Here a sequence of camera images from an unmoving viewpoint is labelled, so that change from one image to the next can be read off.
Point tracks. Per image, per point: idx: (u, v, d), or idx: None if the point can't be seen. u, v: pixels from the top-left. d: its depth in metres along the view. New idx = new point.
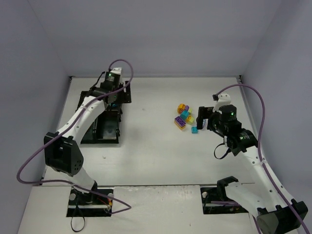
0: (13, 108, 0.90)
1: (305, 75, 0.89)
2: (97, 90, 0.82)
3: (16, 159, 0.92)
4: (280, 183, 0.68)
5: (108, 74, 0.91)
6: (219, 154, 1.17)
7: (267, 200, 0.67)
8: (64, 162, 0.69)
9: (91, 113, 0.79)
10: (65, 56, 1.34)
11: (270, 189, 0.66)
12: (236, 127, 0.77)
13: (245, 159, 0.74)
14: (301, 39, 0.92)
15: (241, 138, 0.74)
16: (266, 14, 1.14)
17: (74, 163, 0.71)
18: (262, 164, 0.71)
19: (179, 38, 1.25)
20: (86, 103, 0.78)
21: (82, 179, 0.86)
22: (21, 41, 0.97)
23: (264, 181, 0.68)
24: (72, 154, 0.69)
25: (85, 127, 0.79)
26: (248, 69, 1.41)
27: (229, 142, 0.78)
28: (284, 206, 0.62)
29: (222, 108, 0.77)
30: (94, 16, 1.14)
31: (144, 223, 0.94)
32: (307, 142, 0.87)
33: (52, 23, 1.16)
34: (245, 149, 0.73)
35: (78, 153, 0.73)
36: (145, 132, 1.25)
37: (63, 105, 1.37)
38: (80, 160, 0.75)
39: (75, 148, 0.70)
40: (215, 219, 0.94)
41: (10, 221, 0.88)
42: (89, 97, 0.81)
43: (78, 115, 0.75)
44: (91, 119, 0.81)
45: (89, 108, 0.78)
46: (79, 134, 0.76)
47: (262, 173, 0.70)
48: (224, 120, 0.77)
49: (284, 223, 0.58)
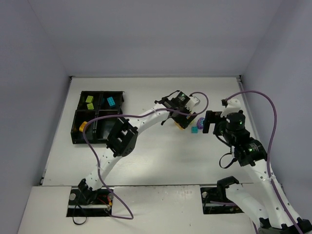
0: (12, 108, 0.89)
1: (305, 76, 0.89)
2: (167, 104, 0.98)
3: (15, 160, 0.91)
4: (287, 199, 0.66)
5: (182, 94, 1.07)
6: (224, 163, 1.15)
7: (271, 215, 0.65)
8: (120, 143, 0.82)
9: (157, 117, 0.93)
10: (65, 55, 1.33)
11: (277, 207, 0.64)
12: (243, 137, 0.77)
13: (253, 173, 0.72)
14: (301, 41, 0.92)
15: (250, 150, 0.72)
16: (266, 14, 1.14)
17: (127, 147, 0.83)
18: (270, 180, 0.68)
19: (179, 38, 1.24)
20: (157, 108, 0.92)
21: (107, 169, 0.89)
22: (20, 41, 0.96)
23: (271, 197, 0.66)
24: (130, 141, 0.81)
25: (147, 126, 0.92)
26: (248, 69, 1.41)
27: (237, 152, 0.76)
28: (290, 225, 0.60)
29: (230, 116, 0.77)
30: (94, 15, 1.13)
31: (144, 222, 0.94)
32: (307, 142, 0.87)
33: (52, 22, 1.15)
34: (253, 163, 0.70)
35: (133, 142, 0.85)
36: (145, 132, 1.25)
37: (63, 105, 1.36)
38: (131, 148, 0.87)
39: (134, 137, 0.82)
40: (215, 219, 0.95)
41: (10, 221, 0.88)
42: (161, 105, 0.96)
43: (147, 114, 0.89)
44: (154, 122, 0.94)
45: (158, 113, 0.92)
46: (141, 128, 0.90)
47: (269, 189, 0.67)
48: (231, 128, 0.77)
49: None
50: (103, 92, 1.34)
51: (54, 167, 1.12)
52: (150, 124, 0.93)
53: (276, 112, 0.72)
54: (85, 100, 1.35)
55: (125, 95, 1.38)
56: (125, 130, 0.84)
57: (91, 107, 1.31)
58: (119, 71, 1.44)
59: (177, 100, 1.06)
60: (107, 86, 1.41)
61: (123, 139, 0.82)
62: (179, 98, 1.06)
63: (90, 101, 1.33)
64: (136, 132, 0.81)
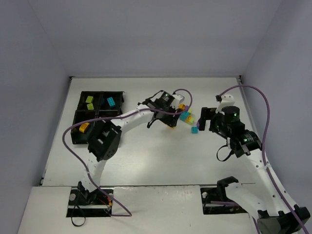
0: (12, 108, 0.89)
1: (305, 76, 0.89)
2: (151, 105, 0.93)
3: (16, 159, 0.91)
4: (283, 187, 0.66)
5: (165, 93, 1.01)
6: (222, 160, 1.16)
7: (269, 204, 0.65)
8: (101, 145, 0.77)
9: (141, 117, 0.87)
10: (65, 56, 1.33)
11: (273, 195, 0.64)
12: (239, 129, 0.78)
13: (249, 162, 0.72)
14: (301, 41, 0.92)
15: (245, 141, 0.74)
16: (266, 14, 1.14)
17: (109, 150, 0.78)
18: (266, 168, 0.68)
19: (179, 38, 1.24)
20: (141, 108, 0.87)
21: (98, 171, 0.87)
22: (21, 41, 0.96)
23: (267, 185, 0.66)
24: (113, 142, 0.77)
25: (130, 127, 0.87)
26: (248, 69, 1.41)
27: (232, 144, 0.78)
28: (287, 212, 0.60)
29: (225, 108, 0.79)
30: (94, 15, 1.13)
31: (144, 222, 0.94)
32: (307, 142, 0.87)
33: (52, 22, 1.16)
34: (249, 152, 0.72)
35: (116, 144, 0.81)
36: (145, 132, 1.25)
37: (63, 105, 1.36)
38: (113, 150, 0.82)
39: (116, 138, 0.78)
40: (215, 219, 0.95)
41: (10, 221, 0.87)
42: (144, 105, 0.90)
43: (130, 113, 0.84)
44: (138, 122, 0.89)
45: (142, 113, 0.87)
46: (124, 129, 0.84)
47: (264, 178, 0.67)
48: (226, 121, 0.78)
49: (286, 228, 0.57)
50: (103, 93, 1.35)
51: (54, 167, 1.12)
52: (134, 125, 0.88)
53: (268, 103, 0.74)
54: (85, 100, 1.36)
55: (125, 95, 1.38)
56: (107, 131, 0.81)
57: (91, 107, 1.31)
58: (119, 71, 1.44)
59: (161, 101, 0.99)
60: (107, 86, 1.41)
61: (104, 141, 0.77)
62: (162, 99, 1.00)
63: (90, 101, 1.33)
64: (119, 132, 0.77)
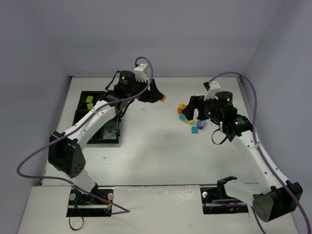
0: (12, 108, 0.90)
1: (304, 75, 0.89)
2: (111, 96, 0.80)
3: (16, 159, 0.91)
4: (275, 165, 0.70)
5: (121, 76, 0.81)
6: (222, 159, 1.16)
7: (262, 182, 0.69)
8: (65, 163, 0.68)
9: (101, 118, 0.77)
10: (65, 56, 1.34)
11: (265, 172, 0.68)
12: (231, 114, 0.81)
13: (241, 143, 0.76)
14: (301, 40, 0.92)
15: (236, 124, 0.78)
16: (266, 14, 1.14)
17: (75, 165, 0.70)
18: (257, 147, 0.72)
19: (179, 38, 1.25)
20: (97, 107, 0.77)
21: (81, 181, 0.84)
22: (21, 41, 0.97)
23: (259, 164, 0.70)
24: (76, 155, 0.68)
25: (93, 131, 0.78)
26: (248, 69, 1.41)
27: (224, 127, 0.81)
28: (279, 187, 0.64)
29: (218, 93, 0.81)
30: (94, 15, 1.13)
31: (144, 222, 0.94)
32: (306, 141, 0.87)
33: (52, 23, 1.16)
34: (240, 133, 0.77)
35: (81, 157, 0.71)
36: (145, 132, 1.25)
37: (63, 105, 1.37)
38: (82, 163, 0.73)
39: (77, 152, 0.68)
40: (215, 219, 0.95)
41: (10, 221, 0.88)
42: (102, 101, 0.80)
43: (87, 119, 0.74)
44: (100, 124, 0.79)
45: (100, 112, 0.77)
46: (85, 138, 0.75)
47: (256, 156, 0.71)
48: (219, 105, 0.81)
49: (279, 204, 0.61)
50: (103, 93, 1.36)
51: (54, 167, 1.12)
52: (96, 127, 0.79)
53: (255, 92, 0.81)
54: (85, 100, 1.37)
55: None
56: None
57: (91, 107, 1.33)
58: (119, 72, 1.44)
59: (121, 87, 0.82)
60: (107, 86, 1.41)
61: (66, 159, 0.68)
62: (121, 84, 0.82)
63: (90, 101, 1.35)
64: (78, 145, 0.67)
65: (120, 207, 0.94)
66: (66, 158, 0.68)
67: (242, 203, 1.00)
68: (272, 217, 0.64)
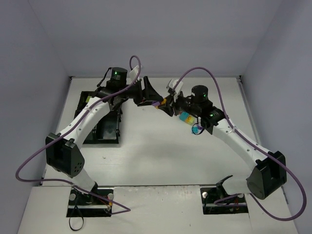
0: (12, 109, 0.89)
1: (304, 75, 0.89)
2: (103, 92, 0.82)
3: (16, 159, 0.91)
4: (254, 141, 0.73)
5: (113, 71, 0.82)
6: (223, 158, 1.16)
7: (247, 159, 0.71)
8: (64, 164, 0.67)
9: (95, 115, 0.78)
10: (65, 56, 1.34)
11: (247, 149, 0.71)
12: (207, 108, 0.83)
13: (219, 131, 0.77)
14: (300, 40, 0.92)
15: (211, 116, 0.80)
16: (266, 14, 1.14)
17: (74, 165, 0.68)
18: (234, 130, 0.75)
19: (179, 38, 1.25)
20: (90, 105, 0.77)
21: (82, 181, 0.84)
22: (21, 41, 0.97)
23: (240, 144, 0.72)
24: (73, 155, 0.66)
25: (88, 129, 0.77)
26: (247, 69, 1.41)
27: (203, 122, 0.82)
28: (263, 159, 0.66)
29: (194, 90, 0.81)
30: (94, 15, 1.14)
31: (144, 222, 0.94)
32: (306, 142, 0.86)
33: (52, 22, 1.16)
34: (216, 123, 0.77)
35: (80, 156, 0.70)
36: (145, 132, 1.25)
37: (63, 105, 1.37)
38: (81, 162, 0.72)
39: (75, 152, 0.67)
40: (215, 220, 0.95)
41: (10, 221, 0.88)
42: (95, 98, 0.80)
43: (81, 117, 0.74)
44: (95, 121, 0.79)
45: (94, 110, 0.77)
46: (81, 137, 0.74)
47: (236, 138, 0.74)
48: (196, 101, 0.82)
49: (267, 174, 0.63)
50: None
51: None
52: (91, 126, 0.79)
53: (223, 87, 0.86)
54: (85, 100, 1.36)
55: None
56: None
57: None
58: None
59: (113, 83, 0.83)
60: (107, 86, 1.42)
61: (65, 160, 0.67)
62: (113, 80, 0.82)
63: None
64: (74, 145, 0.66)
65: (121, 206, 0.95)
66: (64, 158, 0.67)
67: (242, 203, 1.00)
68: (268, 193, 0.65)
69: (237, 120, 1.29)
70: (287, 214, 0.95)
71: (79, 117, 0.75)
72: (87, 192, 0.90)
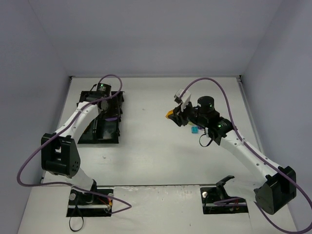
0: (11, 109, 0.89)
1: (304, 75, 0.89)
2: (90, 98, 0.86)
3: (16, 159, 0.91)
4: (264, 154, 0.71)
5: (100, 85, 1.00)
6: (223, 159, 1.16)
7: (256, 172, 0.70)
8: (61, 163, 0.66)
9: (87, 116, 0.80)
10: (65, 55, 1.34)
11: (257, 164, 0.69)
12: (215, 118, 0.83)
13: (228, 143, 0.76)
14: (301, 40, 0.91)
15: (219, 126, 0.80)
16: (266, 14, 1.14)
17: (72, 163, 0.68)
18: (243, 143, 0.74)
19: (179, 38, 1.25)
20: (81, 107, 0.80)
21: (80, 181, 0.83)
22: (21, 41, 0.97)
23: (249, 157, 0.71)
24: (71, 152, 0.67)
25: (81, 129, 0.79)
26: (247, 69, 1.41)
27: (210, 132, 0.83)
28: (273, 174, 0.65)
29: (200, 101, 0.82)
30: (94, 15, 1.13)
31: (145, 222, 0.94)
32: (306, 142, 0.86)
33: (52, 22, 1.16)
34: (224, 134, 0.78)
35: (76, 154, 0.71)
36: (145, 132, 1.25)
37: (63, 105, 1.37)
38: (77, 162, 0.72)
39: (73, 147, 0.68)
40: (215, 219, 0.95)
41: (10, 221, 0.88)
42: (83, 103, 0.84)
43: (74, 117, 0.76)
44: (85, 124, 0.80)
45: (85, 110, 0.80)
46: (76, 135, 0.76)
47: (245, 152, 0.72)
48: (202, 112, 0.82)
49: (277, 190, 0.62)
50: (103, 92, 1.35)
51: None
52: (83, 127, 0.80)
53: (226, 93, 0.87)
54: None
55: (125, 95, 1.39)
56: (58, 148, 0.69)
57: None
58: (119, 72, 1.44)
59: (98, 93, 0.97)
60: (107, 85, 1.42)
61: (62, 156, 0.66)
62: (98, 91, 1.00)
63: None
64: (72, 140, 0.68)
65: (124, 203, 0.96)
66: (61, 157, 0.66)
67: (242, 203, 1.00)
68: (277, 208, 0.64)
69: (237, 120, 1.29)
70: (286, 215, 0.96)
71: (71, 119, 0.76)
72: (87, 191, 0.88)
